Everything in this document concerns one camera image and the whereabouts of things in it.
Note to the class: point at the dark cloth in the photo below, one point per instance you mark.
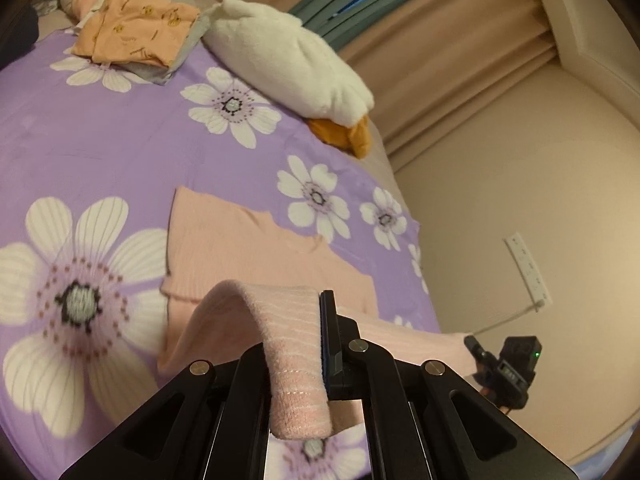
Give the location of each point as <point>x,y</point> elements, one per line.
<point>17,35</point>

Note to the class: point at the pink striped sweater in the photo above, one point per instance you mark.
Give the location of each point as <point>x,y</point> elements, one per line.
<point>260,265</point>

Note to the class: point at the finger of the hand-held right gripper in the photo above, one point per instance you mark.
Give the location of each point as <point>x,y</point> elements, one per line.
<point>477,350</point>

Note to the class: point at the white wall power strip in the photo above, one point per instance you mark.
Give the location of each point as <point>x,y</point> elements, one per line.
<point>529,272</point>

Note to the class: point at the pink folded garment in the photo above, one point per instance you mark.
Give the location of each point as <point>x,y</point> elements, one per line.
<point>87,2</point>

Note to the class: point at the white plush duck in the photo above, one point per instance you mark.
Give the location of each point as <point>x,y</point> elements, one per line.
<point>280,55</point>

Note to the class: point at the grey folded garment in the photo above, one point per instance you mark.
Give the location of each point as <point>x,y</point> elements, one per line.
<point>187,45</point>

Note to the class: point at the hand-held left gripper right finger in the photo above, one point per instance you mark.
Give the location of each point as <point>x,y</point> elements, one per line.
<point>327,345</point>

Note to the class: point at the white window frame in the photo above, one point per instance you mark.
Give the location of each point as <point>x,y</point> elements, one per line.
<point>590,25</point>

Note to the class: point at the purple floral blanket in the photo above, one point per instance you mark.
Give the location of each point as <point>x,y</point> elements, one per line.
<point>125,160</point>

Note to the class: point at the orange printed folded garment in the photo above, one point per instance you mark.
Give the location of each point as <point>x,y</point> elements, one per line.
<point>135,30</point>

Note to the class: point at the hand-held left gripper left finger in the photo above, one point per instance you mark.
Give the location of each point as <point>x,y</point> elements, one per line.
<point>245,377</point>

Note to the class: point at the beige curtain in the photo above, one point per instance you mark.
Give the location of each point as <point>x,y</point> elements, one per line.
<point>450,50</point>

